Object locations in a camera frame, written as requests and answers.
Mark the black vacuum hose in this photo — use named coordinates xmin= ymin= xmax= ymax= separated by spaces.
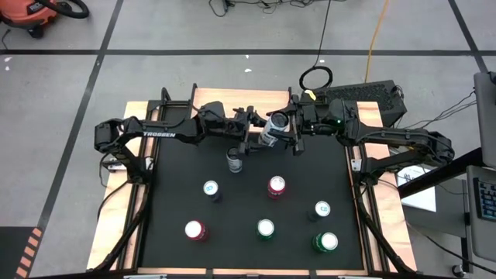
xmin=36 ymin=0 xmax=91 ymax=19

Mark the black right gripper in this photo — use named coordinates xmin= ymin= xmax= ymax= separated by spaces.
xmin=270 ymin=95 xmax=325 ymax=156

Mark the red Fanta soda can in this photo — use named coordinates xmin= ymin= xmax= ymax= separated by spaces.
xmin=184 ymin=219 xmax=208 ymax=242
xmin=267 ymin=175 xmax=287 ymax=201

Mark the black table mat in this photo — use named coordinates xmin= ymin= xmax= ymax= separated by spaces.
xmin=137 ymin=104 xmax=367 ymax=271

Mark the white Celsius energy drink can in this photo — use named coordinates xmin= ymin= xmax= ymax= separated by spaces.
xmin=226 ymin=146 xmax=244 ymax=174
xmin=258 ymin=111 xmax=291 ymax=148

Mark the blue silver Red Bull can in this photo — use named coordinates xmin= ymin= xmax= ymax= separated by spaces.
xmin=202 ymin=180 xmax=224 ymax=204
xmin=308 ymin=200 xmax=332 ymax=222

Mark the black floor cable bundle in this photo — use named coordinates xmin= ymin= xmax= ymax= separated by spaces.
xmin=208 ymin=0 xmax=350 ymax=19

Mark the black coiled floor cable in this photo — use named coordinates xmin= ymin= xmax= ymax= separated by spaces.
xmin=298 ymin=0 xmax=334 ymax=91

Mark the black stand beam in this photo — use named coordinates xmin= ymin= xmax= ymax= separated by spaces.
xmin=397 ymin=146 xmax=496 ymax=199

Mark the orange extension cable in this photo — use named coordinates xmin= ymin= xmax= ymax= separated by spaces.
xmin=363 ymin=0 xmax=391 ymax=84

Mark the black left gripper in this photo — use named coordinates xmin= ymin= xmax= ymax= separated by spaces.
xmin=228 ymin=106 xmax=272 ymax=156

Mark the grey laptop with keyboard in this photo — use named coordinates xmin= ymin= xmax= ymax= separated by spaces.
xmin=467 ymin=165 xmax=496 ymax=263

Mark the black cable conduit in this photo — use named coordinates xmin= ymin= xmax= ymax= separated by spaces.
xmin=354 ymin=185 xmax=418 ymax=274
xmin=91 ymin=181 xmax=152 ymax=272

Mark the wooden shelf with black legs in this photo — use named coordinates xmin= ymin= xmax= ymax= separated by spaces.
xmin=188 ymin=82 xmax=296 ymax=148

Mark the white paper sheet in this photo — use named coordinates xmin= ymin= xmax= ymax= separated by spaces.
xmin=397 ymin=166 xmax=438 ymax=213

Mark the grey monitor back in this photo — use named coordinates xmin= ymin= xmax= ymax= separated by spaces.
xmin=473 ymin=71 xmax=496 ymax=167

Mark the green Sprite soda can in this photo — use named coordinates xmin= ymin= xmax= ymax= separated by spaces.
xmin=256 ymin=219 xmax=276 ymax=240
xmin=312 ymin=231 xmax=339 ymax=255

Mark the orange shop vacuum cleaner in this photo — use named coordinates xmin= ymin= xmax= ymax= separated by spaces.
xmin=0 ymin=0 xmax=59 ymax=40

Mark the black orange-striped floor mat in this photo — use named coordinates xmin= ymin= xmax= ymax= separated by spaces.
xmin=0 ymin=226 xmax=43 ymax=279

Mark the black aluminium table frame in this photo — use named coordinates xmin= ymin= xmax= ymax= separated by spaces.
xmin=91 ymin=87 xmax=418 ymax=274

